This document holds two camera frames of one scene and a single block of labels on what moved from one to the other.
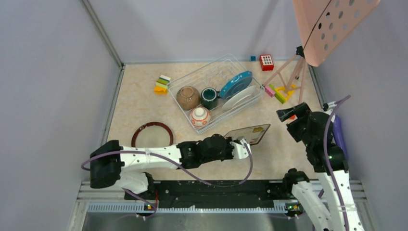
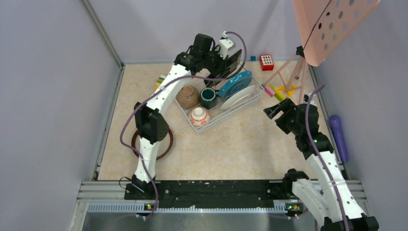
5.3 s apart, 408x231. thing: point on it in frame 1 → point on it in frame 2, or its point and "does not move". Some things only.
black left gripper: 231,155 → 220,66
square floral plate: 252,134 → 232,60
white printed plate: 239,97 does not move
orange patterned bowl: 199,117 does not move
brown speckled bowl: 188,97 does not move
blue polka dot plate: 238,82 does not move
